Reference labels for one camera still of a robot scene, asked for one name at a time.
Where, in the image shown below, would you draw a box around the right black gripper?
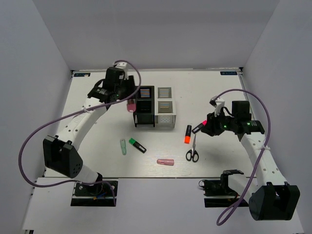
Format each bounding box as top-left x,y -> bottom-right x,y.
201,108 -> 237,137

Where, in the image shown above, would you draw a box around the pink capped black highlighter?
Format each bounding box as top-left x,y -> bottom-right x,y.
192,120 -> 207,134

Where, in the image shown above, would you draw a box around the orange capped black highlighter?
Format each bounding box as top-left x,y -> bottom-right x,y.
184,125 -> 192,144

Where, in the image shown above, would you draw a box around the black handled scissors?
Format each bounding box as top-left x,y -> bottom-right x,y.
185,135 -> 199,163

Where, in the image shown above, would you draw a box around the green capped black highlighter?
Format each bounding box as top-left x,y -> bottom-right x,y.
129,138 -> 147,154

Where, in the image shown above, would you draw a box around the green translucent eraser case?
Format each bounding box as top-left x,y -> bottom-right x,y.
120,139 -> 127,156

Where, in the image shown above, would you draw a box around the pink translucent eraser case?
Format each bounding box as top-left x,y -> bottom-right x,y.
156,159 -> 175,166

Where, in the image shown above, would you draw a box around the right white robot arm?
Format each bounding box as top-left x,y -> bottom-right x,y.
201,98 -> 300,220

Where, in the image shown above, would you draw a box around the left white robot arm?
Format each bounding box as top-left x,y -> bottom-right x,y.
43,68 -> 137,195

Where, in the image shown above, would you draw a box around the black slotted container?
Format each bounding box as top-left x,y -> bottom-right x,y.
133,86 -> 156,127

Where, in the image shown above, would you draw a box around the white slotted container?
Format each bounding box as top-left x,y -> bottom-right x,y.
155,87 -> 176,129

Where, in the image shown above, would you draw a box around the left blue table label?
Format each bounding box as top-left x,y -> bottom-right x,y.
74,73 -> 91,77

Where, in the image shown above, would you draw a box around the blue table label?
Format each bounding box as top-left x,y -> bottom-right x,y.
74,73 -> 91,77
220,71 -> 237,76

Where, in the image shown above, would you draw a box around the right blue table label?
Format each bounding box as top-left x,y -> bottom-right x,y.
220,71 -> 237,76

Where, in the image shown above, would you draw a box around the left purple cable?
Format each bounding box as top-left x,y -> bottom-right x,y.
18,59 -> 143,188

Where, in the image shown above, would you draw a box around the purple cable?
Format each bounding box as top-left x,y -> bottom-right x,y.
210,88 -> 272,226
18,59 -> 143,188

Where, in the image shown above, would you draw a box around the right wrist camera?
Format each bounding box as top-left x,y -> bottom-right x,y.
210,97 -> 225,117

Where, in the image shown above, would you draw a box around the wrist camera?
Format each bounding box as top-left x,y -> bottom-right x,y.
113,62 -> 128,73
210,97 -> 225,117

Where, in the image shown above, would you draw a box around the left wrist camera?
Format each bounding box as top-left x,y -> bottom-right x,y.
113,62 -> 128,73

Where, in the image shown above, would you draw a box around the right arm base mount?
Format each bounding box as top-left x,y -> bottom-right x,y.
198,170 -> 249,208

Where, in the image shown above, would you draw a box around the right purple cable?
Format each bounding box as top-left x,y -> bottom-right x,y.
210,88 -> 272,226

